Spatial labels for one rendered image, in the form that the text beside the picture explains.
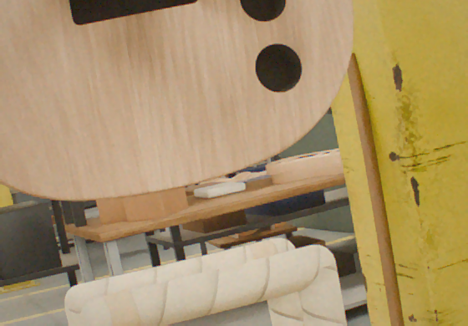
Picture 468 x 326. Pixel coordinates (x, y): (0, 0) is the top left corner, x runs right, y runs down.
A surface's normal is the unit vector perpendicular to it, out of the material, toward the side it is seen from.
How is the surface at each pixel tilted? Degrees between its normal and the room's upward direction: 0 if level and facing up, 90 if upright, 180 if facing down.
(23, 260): 90
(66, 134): 89
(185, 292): 62
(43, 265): 90
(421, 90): 90
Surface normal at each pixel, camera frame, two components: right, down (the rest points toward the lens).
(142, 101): 0.30, -0.04
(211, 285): 0.18, -0.47
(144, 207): -0.42, 0.13
